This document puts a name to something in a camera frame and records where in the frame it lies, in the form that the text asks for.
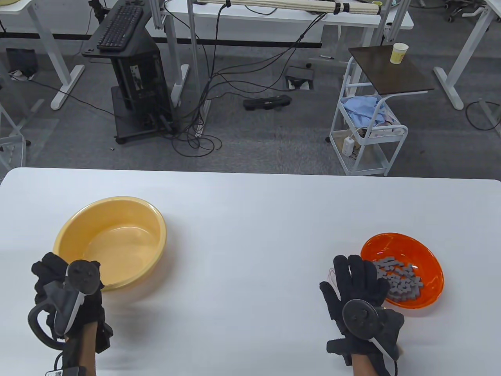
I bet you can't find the long white desk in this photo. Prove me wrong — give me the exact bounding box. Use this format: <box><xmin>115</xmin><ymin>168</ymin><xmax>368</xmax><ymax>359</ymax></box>
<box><xmin>147</xmin><ymin>0</ymin><xmax>414</xmax><ymax>107</ymax></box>

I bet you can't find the yellow plastic basin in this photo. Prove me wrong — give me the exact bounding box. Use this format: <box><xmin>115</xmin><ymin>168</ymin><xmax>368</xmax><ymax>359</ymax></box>
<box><xmin>53</xmin><ymin>197</ymin><xmax>168</xmax><ymax>291</ymax></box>

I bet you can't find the rolled beige mat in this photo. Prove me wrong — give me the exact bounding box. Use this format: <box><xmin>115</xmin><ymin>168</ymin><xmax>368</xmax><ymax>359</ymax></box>
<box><xmin>195</xmin><ymin>0</ymin><xmax>382</xmax><ymax>15</ymax></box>

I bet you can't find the person's left hand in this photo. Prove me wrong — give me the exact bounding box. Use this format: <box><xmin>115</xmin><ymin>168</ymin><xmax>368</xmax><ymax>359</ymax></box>
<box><xmin>31</xmin><ymin>253</ymin><xmax>114</xmax><ymax>353</ymax></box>

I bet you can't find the white utility cart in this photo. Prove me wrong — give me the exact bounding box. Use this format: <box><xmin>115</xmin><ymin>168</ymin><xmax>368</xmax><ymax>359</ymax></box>
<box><xmin>326</xmin><ymin>57</ymin><xmax>409</xmax><ymax>176</ymax></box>

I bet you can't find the person's right hand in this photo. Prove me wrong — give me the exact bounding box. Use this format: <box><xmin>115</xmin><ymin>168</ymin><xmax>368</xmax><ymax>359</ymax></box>
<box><xmin>320</xmin><ymin>255</ymin><xmax>404</xmax><ymax>365</ymax></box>

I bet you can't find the black power strip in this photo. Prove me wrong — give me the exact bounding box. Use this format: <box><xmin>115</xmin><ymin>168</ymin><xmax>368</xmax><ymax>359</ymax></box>
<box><xmin>243</xmin><ymin>94</ymin><xmax>293</xmax><ymax>111</ymax></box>

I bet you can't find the dark brown side table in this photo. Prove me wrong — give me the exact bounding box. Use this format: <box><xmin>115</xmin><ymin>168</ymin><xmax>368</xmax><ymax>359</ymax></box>
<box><xmin>348</xmin><ymin>45</ymin><xmax>435</xmax><ymax>96</ymax></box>

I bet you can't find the yellow paper cup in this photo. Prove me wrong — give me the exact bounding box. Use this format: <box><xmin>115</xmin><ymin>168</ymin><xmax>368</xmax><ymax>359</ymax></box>
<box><xmin>390</xmin><ymin>43</ymin><xmax>409</xmax><ymax>64</ymax></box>

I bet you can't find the orange plastic bowl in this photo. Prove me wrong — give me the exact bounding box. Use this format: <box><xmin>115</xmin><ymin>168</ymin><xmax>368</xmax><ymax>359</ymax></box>
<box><xmin>360</xmin><ymin>233</ymin><xmax>444</xmax><ymax>310</ymax></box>

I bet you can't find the black computer cart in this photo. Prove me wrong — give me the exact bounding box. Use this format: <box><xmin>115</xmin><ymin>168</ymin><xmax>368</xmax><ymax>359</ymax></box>
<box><xmin>81</xmin><ymin>0</ymin><xmax>177</xmax><ymax>145</ymax></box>

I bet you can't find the black box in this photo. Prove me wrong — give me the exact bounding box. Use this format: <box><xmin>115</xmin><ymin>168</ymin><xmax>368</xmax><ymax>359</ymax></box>
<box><xmin>7</xmin><ymin>48</ymin><xmax>38</xmax><ymax>77</ymax></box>

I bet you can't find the pile of grey toy blocks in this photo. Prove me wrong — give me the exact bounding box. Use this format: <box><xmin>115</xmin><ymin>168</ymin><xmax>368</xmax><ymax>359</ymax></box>
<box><xmin>374</xmin><ymin>258</ymin><xmax>425</xmax><ymax>302</ymax></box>

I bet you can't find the grey hand controller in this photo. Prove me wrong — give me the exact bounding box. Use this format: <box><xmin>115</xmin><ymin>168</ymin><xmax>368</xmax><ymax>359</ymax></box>
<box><xmin>343</xmin><ymin>299</ymin><xmax>400</xmax><ymax>361</ymax></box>
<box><xmin>28</xmin><ymin>260</ymin><xmax>104</xmax><ymax>347</ymax></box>

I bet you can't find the office chair base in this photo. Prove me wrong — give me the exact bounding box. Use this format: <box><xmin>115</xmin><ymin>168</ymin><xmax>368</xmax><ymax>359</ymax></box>
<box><xmin>444</xmin><ymin>0</ymin><xmax>484</xmax><ymax>22</ymax></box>

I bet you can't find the black keyboard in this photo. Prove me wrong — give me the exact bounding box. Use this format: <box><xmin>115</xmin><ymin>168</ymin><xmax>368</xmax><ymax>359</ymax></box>
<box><xmin>97</xmin><ymin>5</ymin><xmax>144</xmax><ymax>51</ymax></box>

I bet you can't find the person's right forearm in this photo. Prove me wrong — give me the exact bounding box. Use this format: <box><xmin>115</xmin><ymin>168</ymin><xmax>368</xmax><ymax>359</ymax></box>
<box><xmin>352</xmin><ymin>352</ymin><xmax>386</xmax><ymax>376</ymax></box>

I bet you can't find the bundle of black cables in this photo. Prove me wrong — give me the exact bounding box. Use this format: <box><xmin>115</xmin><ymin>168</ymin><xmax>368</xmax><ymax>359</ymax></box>
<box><xmin>171</xmin><ymin>0</ymin><xmax>329</xmax><ymax>157</ymax></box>

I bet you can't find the pink patterned cloth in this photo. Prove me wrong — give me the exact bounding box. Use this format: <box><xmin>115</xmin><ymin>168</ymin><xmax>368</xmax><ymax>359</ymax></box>
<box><xmin>368</xmin><ymin>109</ymin><xmax>396</xmax><ymax>136</ymax></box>

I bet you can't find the blue cloth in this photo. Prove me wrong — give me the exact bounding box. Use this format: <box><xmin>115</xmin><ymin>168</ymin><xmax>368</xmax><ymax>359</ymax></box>
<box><xmin>344</xmin><ymin>96</ymin><xmax>388</xmax><ymax>128</ymax></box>

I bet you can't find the floor socket box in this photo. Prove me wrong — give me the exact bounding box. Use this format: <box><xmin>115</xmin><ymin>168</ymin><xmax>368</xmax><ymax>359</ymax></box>
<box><xmin>284</xmin><ymin>66</ymin><xmax>316</xmax><ymax>90</ymax></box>

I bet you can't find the labelled wrist camera unit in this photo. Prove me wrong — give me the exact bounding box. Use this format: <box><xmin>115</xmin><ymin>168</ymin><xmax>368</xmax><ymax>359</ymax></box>
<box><xmin>46</xmin><ymin>366</ymin><xmax>87</xmax><ymax>376</ymax></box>

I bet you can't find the person's left forearm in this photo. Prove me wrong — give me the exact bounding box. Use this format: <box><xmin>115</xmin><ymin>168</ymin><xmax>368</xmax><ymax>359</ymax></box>
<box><xmin>65</xmin><ymin>321</ymin><xmax>97</xmax><ymax>376</ymax></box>

